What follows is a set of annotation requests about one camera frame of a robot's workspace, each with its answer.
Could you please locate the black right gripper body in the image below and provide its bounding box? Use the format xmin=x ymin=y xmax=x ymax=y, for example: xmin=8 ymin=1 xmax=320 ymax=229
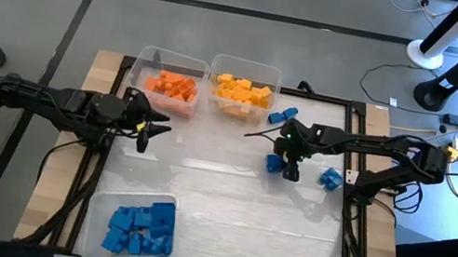
xmin=271 ymin=115 xmax=320 ymax=166

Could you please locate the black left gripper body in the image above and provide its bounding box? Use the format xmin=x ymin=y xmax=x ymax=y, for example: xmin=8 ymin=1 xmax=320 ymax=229
xmin=114 ymin=94 xmax=154 ymax=137

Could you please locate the orange sloped building block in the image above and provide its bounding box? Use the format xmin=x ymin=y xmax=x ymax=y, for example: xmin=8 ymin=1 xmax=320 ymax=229
xmin=143 ymin=75 xmax=159 ymax=93

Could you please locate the clear plastic bin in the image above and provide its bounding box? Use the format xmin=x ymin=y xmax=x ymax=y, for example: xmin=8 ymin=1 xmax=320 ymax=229
xmin=121 ymin=41 xmax=213 ymax=121
xmin=201 ymin=52 xmax=287 ymax=128
xmin=77 ymin=179 xmax=183 ymax=257

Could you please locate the white stand with round base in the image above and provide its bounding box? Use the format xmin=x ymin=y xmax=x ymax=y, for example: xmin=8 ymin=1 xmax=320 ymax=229
xmin=403 ymin=0 xmax=458 ymax=76

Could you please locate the yellow power plug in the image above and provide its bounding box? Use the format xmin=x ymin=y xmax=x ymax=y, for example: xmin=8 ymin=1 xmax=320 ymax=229
xmin=441 ymin=133 xmax=458 ymax=164

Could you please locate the black desk bar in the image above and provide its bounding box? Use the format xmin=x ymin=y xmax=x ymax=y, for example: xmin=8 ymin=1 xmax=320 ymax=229
xmin=393 ymin=226 xmax=458 ymax=257

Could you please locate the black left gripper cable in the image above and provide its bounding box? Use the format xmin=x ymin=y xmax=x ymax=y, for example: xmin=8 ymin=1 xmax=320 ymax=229
xmin=107 ymin=121 xmax=143 ymax=141

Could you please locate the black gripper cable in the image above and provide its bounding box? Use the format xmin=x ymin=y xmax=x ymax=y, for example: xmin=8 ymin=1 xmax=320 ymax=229
xmin=243 ymin=119 xmax=287 ymax=144
xmin=107 ymin=121 xmax=143 ymax=141

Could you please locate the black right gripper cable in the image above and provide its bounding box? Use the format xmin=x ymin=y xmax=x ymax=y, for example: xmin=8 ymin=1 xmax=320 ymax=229
xmin=243 ymin=119 xmax=287 ymax=144

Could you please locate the black cable clamp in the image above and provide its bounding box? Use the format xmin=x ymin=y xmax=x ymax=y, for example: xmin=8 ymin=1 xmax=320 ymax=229
xmin=295 ymin=78 xmax=319 ymax=97

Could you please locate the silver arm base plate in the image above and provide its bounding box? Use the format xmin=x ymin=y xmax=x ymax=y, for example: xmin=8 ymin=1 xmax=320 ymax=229
xmin=343 ymin=168 xmax=406 ymax=196

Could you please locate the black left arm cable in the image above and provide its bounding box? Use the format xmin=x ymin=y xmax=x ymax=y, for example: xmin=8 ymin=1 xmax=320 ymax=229
xmin=34 ymin=131 xmax=89 ymax=191

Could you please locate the black floor cable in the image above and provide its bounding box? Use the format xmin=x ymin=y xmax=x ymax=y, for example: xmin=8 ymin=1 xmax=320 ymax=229
xmin=355 ymin=54 xmax=456 ymax=120

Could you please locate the black right arm cable loop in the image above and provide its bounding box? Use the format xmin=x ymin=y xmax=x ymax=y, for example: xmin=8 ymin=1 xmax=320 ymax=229
xmin=388 ymin=176 xmax=427 ymax=218

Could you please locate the white floor cable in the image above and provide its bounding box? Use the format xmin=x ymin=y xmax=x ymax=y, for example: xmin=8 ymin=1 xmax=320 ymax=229
xmin=386 ymin=0 xmax=454 ymax=22

